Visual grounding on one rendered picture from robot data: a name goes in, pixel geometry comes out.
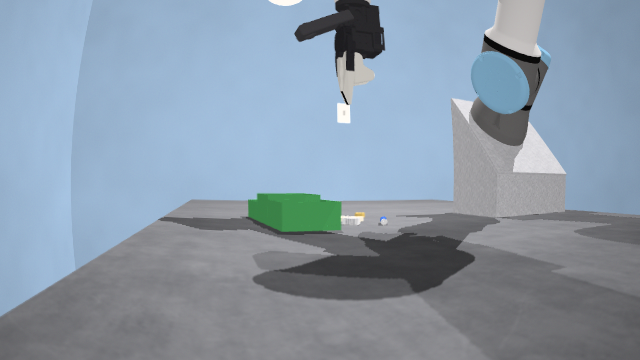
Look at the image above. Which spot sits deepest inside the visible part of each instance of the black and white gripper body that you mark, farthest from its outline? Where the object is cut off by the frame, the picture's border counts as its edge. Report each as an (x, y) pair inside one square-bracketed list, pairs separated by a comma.
[(366, 14)]

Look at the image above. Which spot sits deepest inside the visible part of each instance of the green three-compartment bin rack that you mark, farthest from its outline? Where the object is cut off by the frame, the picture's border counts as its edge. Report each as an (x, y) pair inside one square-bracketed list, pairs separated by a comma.
[(291, 212)]

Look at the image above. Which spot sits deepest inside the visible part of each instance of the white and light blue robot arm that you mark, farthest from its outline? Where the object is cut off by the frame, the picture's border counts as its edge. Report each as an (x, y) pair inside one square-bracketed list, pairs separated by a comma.
[(503, 74)]

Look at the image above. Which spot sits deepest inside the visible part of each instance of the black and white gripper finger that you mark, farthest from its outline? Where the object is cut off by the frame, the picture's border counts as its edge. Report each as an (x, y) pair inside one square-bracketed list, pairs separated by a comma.
[(351, 64), (339, 72)]

